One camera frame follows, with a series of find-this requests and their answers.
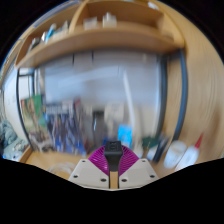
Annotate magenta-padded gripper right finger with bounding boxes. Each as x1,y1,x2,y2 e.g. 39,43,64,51
117,145,160,190

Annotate blue robot model kit box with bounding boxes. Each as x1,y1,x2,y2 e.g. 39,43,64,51
43,99,88,157

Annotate black charger block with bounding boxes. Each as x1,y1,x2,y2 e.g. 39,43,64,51
103,140,124,173

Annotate dark green bowl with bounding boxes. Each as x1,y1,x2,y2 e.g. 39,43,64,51
141,135,159,149

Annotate grey green bedding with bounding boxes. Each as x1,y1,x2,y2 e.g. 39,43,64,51
0,119,29,161

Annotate green toy figure box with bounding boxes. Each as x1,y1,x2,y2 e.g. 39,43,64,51
20,94,51,151

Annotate white desk lamp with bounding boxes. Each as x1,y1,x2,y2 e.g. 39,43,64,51
121,71,144,158

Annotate dark metal desk frame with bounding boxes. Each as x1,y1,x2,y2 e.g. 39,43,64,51
15,49,189,148

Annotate tall teal carton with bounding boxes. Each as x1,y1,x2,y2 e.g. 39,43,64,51
117,123,134,149

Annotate white pump bottle red cap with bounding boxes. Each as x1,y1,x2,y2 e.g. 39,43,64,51
174,133,204,173

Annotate wooden shelf unit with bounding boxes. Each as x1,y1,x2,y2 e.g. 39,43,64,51
13,0,186,69

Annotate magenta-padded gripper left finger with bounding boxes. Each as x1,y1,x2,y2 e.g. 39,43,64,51
68,145,112,190

